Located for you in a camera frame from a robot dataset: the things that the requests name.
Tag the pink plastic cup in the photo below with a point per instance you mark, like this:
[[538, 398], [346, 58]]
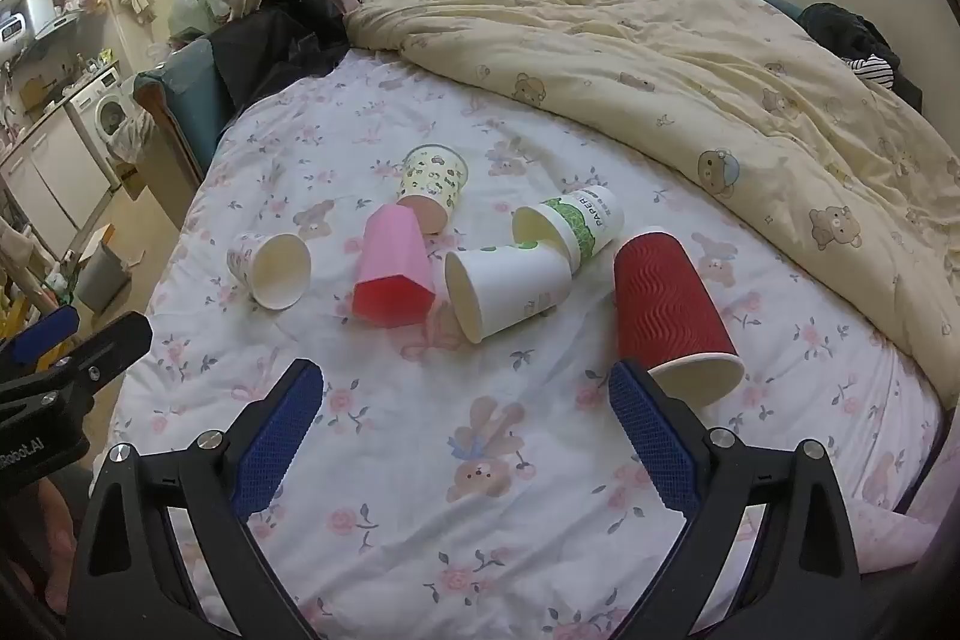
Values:
[[390, 257]]

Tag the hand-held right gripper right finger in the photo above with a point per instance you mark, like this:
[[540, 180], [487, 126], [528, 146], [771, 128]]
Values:
[[654, 445]]

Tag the small floral paper cup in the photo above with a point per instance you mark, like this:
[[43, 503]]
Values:
[[277, 271]]

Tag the grey trash bin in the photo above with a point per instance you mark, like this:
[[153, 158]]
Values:
[[101, 276]]

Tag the white green-dotted paper cup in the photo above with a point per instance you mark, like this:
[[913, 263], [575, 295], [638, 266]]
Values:
[[514, 287]]

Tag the teal bed headboard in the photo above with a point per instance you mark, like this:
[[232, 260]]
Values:
[[191, 85]]

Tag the yellow patterned paper cup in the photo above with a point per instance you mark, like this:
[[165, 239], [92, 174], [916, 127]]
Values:
[[431, 175]]

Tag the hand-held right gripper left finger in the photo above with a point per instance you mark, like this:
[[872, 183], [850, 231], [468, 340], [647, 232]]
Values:
[[276, 441]]

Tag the pink blanket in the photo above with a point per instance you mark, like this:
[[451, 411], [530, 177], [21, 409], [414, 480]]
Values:
[[907, 505]]

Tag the floral bed sheet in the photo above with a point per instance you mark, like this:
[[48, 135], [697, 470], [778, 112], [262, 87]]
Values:
[[420, 400]]

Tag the black cloth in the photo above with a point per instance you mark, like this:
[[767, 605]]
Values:
[[277, 48]]

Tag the hanging beige towel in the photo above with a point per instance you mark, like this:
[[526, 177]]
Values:
[[137, 3]]

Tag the red ribbed paper cup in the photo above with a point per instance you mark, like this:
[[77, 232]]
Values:
[[660, 302]]

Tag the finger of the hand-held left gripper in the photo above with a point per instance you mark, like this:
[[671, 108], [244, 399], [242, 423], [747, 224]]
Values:
[[112, 340], [37, 334]]

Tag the cream bear print duvet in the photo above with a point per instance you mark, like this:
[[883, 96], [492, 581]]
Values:
[[675, 70]]

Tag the pale plastic bag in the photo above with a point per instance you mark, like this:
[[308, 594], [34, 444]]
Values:
[[187, 10]]

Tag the white kitchen cabinet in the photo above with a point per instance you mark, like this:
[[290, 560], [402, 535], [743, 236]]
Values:
[[52, 168]]

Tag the range hood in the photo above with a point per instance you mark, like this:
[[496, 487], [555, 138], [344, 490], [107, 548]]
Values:
[[49, 14]]

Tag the white washing machine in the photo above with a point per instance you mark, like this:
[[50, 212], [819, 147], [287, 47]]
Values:
[[105, 108]]

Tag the dark clothes pile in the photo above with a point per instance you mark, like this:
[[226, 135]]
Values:
[[847, 29]]

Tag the green label paper cup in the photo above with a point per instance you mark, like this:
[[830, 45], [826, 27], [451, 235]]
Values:
[[589, 220]]

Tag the striped cloth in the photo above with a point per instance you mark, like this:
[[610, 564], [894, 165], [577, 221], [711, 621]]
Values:
[[874, 70]]

